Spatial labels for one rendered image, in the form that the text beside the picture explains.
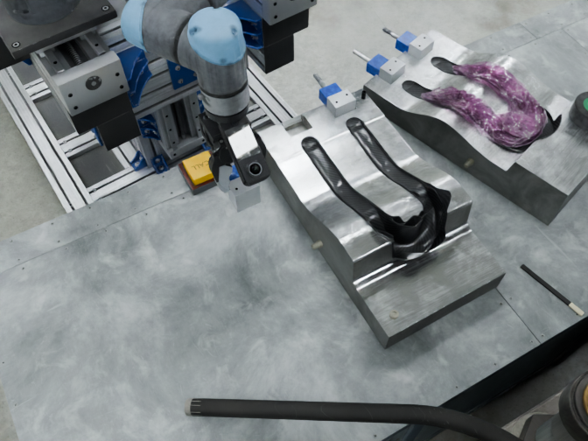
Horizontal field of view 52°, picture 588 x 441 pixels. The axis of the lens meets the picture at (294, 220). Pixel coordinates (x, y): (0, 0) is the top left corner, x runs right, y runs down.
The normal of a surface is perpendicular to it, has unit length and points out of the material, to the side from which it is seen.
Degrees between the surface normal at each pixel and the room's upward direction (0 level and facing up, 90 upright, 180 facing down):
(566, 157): 0
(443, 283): 0
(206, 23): 0
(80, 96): 90
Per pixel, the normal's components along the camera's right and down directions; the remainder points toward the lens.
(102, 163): 0.00, -0.53
